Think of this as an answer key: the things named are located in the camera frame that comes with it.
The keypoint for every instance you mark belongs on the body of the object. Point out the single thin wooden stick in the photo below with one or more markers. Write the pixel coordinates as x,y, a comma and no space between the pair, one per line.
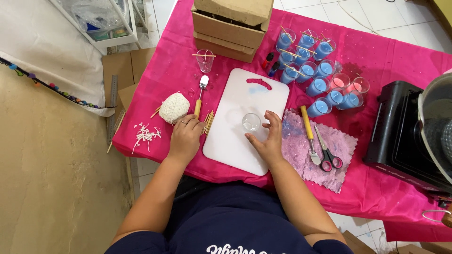
204,55

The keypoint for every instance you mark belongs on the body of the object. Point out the small clear empty glass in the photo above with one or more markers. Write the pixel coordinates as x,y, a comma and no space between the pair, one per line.
251,122

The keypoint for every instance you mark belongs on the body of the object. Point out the black and red scissors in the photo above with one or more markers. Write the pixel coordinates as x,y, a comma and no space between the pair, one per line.
327,157

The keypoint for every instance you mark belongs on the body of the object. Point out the group of blue candle glasses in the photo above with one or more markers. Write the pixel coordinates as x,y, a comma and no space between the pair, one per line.
319,85

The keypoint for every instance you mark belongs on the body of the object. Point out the bright pink tablecloth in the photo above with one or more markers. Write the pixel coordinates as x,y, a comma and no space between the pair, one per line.
169,70

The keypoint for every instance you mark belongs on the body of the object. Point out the person's left hand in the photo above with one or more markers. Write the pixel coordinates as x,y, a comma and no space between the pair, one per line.
185,141

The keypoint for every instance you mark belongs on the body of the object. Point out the metal ruler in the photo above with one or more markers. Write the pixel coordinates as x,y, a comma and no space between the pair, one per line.
113,102

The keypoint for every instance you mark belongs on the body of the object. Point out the flat cardboard sheets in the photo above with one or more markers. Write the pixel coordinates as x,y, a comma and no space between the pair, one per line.
123,70

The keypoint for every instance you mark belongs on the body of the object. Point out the white shelf rack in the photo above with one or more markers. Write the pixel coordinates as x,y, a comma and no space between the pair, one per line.
106,24

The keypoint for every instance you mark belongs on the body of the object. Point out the stack of cardboard boxes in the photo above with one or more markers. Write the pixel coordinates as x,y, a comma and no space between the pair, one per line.
227,31

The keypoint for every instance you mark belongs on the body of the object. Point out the white cloth with pom-pom trim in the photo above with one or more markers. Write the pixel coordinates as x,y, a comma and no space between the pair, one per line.
46,53

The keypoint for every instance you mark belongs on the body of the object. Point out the ball of white twine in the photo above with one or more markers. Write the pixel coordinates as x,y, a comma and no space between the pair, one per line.
174,107

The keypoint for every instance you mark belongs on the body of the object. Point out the pile of white wick pieces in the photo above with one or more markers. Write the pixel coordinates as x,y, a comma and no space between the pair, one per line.
145,136

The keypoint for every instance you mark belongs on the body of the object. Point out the red dye bottle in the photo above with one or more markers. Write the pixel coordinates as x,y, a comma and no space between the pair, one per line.
267,61

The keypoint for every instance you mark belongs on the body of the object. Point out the stained purple cloth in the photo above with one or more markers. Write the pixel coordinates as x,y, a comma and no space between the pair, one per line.
339,144

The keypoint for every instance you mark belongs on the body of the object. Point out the person's navy shirt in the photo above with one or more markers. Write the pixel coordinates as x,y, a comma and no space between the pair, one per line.
229,218

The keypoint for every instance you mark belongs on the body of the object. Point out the white plastic cutting board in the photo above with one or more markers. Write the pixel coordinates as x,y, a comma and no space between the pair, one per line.
233,148

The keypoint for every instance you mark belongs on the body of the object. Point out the pink candle glass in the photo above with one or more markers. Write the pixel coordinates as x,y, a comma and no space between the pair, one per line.
339,82
358,85

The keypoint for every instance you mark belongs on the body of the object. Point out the blue dye bottle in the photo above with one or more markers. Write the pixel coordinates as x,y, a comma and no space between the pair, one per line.
273,69

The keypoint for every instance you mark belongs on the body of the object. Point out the wooden wick-holder sticks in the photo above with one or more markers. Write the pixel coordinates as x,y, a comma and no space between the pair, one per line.
291,53

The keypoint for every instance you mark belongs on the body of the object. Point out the tall clear empty glass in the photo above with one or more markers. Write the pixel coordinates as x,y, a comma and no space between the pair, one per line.
205,64

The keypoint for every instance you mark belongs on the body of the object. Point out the large metal pot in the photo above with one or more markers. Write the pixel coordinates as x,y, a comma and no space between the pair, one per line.
432,116

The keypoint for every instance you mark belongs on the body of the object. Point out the person's right hand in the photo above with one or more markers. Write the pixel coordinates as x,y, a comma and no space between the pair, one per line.
272,144

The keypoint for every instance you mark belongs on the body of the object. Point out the bundle of wooden sticks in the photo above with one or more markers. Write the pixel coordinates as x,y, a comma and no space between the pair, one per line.
209,121

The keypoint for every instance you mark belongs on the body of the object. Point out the black portable stove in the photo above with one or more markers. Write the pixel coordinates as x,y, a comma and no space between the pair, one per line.
392,134

